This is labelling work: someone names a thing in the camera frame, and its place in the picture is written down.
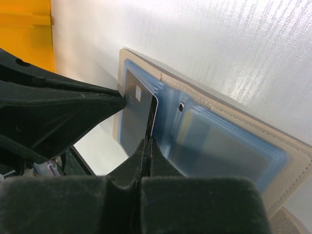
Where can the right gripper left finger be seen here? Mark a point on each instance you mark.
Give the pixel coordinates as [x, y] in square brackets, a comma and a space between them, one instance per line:
[74, 204]

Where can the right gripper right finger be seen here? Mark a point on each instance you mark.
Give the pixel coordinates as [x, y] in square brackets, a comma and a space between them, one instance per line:
[174, 204]

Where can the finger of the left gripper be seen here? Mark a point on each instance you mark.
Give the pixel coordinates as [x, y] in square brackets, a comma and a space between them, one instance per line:
[43, 114]

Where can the beige card holder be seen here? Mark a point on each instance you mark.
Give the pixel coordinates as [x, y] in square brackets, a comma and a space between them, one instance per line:
[202, 133]

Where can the black credit card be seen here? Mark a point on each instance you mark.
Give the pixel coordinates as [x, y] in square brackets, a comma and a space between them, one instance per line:
[137, 119]

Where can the yellow plastic bin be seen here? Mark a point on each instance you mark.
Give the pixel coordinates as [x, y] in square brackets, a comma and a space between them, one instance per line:
[26, 31]

